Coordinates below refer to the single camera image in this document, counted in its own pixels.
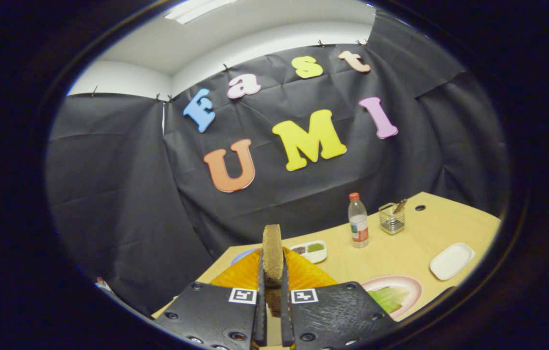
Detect clear plastic water bottle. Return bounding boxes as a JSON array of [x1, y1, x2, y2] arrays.
[[348, 192, 369, 249]]

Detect pink round plate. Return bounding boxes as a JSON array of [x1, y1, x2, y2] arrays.
[[361, 275, 423, 321]]

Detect white square plate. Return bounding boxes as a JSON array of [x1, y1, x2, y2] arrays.
[[429, 243, 476, 281]]

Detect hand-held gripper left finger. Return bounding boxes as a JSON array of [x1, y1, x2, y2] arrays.
[[154, 245, 268, 350]]

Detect wire utensil holder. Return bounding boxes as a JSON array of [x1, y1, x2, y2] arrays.
[[378, 202, 406, 236]]

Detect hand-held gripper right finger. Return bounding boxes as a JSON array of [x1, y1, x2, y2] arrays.
[[280, 245, 399, 350]]

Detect green lettuce leaf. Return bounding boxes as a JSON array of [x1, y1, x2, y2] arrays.
[[368, 286, 410, 315]]

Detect white seasoning tray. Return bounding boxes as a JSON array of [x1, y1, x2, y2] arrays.
[[290, 240, 328, 264]]

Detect brown bread slice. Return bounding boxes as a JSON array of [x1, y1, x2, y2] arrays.
[[261, 224, 285, 316]]

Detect small blue plate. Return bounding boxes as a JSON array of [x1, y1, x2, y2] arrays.
[[230, 247, 261, 265]]

